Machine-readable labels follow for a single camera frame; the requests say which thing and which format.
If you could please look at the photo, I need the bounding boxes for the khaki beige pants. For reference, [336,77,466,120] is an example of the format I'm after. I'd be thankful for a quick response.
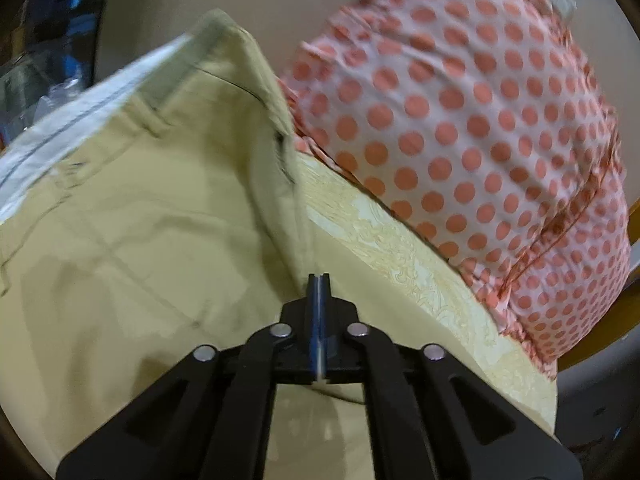
[0,8,371,480]

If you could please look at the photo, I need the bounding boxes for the yellow patterned bed sheet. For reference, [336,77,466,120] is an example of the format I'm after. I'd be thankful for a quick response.
[296,154,558,432]

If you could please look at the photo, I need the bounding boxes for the pink polka dot pillow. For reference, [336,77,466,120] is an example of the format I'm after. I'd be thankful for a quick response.
[282,0,630,373]

